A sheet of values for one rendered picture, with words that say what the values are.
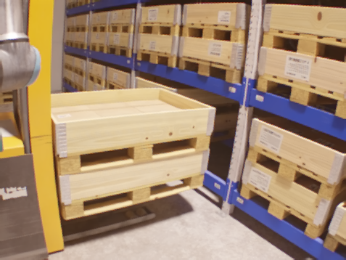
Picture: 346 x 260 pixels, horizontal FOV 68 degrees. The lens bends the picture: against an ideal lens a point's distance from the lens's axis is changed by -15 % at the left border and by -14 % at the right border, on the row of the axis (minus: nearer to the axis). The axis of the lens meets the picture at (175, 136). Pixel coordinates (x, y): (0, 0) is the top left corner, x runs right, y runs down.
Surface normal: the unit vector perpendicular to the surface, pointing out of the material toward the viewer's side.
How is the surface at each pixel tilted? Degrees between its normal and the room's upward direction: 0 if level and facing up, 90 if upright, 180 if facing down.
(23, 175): 90
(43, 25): 90
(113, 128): 90
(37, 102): 90
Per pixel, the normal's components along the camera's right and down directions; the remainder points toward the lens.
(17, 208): 0.58, 0.32
